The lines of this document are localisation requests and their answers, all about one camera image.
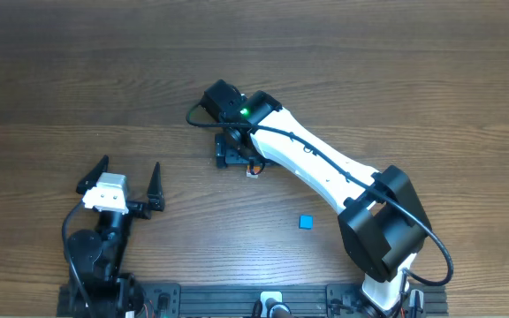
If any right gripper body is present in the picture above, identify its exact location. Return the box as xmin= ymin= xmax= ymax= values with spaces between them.
xmin=215 ymin=132 xmax=278 ymax=170

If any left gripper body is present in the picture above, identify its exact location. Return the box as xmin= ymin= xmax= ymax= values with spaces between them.
xmin=125 ymin=201 xmax=154 ymax=221

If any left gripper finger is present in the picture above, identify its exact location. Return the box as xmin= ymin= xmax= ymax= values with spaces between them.
xmin=146 ymin=162 xmax=166 ymax=212
xmin=76 ymin=155 xmax=110 ymax=196

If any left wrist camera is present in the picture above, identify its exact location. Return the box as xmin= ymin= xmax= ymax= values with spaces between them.
xmin=81 ymin=171 xmax=130 ymax=216

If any mounting rail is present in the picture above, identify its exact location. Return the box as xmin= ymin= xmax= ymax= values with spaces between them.
xmin=57 ymin=282 xmax=450 ymax=318

